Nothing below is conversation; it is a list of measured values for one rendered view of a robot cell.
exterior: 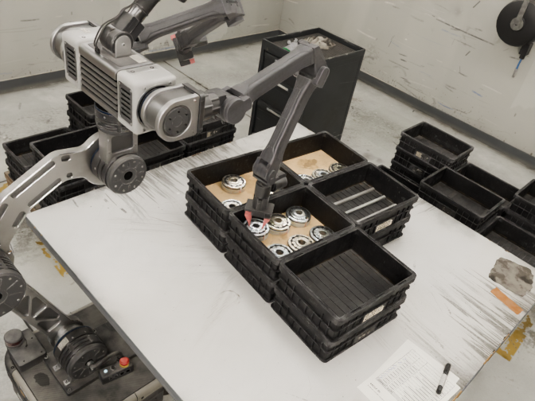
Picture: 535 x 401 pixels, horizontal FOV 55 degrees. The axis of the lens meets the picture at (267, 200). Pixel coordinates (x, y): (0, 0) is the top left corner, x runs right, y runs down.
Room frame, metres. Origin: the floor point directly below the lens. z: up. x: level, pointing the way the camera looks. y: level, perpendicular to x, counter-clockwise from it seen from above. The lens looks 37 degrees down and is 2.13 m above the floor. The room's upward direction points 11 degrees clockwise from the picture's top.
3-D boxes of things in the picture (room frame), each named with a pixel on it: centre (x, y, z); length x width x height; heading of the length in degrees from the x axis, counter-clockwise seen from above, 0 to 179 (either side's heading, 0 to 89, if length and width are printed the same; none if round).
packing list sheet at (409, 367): (1.05, -0.58, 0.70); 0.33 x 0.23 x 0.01; 141
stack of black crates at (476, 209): (2.50, -1.08, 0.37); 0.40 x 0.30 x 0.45; 51
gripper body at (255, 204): (1.49, 0.02, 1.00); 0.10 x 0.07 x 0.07; 88
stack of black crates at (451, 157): (3.06, -1.02, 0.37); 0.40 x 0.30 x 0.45; 51
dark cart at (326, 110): (3.54, -0.12, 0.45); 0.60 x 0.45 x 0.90; 141
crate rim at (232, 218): (1.52, -0.11, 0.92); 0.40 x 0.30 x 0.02; 135
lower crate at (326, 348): (1.31, -0.32, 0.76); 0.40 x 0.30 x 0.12; 135
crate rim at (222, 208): (1.73, 0.10, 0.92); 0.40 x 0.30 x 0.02; 135
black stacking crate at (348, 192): (1.80, -0.39, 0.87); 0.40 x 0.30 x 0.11; 135
